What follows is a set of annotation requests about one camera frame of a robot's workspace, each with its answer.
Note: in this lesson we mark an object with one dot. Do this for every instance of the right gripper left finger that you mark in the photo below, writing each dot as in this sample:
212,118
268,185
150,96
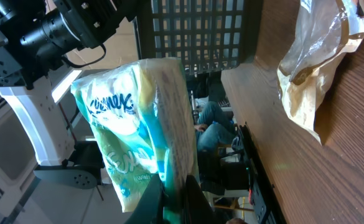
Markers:
150,207

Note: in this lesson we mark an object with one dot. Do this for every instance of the clear brown bread bag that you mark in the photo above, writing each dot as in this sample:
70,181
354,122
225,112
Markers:
326,30

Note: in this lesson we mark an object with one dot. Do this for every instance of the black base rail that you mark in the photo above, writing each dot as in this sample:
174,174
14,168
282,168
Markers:
262,195

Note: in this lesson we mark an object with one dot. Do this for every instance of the seated person in jeans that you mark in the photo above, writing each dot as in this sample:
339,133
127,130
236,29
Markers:
213,128

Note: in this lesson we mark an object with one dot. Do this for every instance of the grey plastic shopping basket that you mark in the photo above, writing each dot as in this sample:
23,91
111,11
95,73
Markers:
207,35

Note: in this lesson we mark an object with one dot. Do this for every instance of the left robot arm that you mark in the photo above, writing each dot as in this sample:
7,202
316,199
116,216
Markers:
35,41

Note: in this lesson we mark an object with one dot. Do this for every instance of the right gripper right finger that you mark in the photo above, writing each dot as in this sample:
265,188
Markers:
196,207

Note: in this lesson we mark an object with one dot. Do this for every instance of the small teal white packet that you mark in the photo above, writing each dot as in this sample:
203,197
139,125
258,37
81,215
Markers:
141,118

